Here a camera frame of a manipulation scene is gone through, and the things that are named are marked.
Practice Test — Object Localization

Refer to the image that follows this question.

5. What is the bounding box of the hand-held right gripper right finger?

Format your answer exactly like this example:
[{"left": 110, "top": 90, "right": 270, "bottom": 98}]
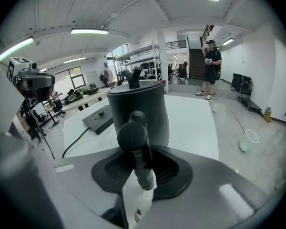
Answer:
[{"left": 147, "top": 145, "right": 194, "bottom": 201}]

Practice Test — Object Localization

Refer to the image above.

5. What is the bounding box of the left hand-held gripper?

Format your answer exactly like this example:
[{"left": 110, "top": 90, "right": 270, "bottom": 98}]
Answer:
[{"left": 6, "top": 57, "right": 56, "bottom": 106}]

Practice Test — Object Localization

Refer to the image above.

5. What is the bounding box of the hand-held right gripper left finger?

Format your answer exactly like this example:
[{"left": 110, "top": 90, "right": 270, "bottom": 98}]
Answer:
[{"left": 91, "top": 149, "right": 136, "bottom": 195}]

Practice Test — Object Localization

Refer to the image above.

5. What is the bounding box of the person's left hand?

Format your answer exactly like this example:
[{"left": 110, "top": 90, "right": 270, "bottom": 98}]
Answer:
[{"left": 16, "top": 80, "right": 29, "bottom": 97}]

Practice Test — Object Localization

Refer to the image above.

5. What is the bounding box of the white rectangular table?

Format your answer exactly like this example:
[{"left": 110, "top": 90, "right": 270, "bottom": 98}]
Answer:
[{"left": 62, "top": 94, "right": 220, "bottom": 162}]

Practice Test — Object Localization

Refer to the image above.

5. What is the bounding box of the round beige table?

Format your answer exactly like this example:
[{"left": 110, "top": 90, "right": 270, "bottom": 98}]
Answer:
[{"left": 61, "top": 87, "right": 112, "bottom": 112}]

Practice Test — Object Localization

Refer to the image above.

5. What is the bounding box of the clothes rack with garments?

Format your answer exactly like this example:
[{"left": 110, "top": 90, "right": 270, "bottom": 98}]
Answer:
[{"left": 99, "top": 69, "right": 112, "bottom": 88}]

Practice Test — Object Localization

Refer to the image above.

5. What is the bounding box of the white plastic bucket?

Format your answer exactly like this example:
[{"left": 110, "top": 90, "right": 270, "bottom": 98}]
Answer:
[{"left": 238, "top": 128, "right": 260, "bottom": 153}]

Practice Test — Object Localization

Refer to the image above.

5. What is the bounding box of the dark staircase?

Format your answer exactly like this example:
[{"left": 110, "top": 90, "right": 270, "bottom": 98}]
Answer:
[{"left": 188, "top": 48, "right": 205, "bottom": 80}]

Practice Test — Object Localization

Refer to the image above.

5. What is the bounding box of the white metal shelf rack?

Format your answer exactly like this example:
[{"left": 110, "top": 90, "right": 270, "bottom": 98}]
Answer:
[{"left": 114, "top": 41, "right": 163, "bottom": 85}]

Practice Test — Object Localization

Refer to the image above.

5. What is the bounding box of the yellow bottle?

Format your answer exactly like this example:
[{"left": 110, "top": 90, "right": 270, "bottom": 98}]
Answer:
[{"left": 264, "top": 106, "right": 273, "bottom": 123}]

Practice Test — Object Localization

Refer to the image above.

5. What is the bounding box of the black platform cart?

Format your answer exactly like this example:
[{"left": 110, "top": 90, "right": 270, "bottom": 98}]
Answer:
[{"left": 230, "top": 73, "right": 263, "bottom": 112}]

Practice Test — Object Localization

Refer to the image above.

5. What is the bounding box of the black balcony railing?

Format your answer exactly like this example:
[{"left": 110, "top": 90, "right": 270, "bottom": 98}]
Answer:
[{"left": 165, "top": 40, "right": 187, "bottom": 50}]

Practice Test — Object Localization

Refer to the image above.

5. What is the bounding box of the black power cable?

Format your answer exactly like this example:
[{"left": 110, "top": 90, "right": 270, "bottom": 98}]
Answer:
[{"left": 61, "top": 127, "right": 91, "bottom": 159}]

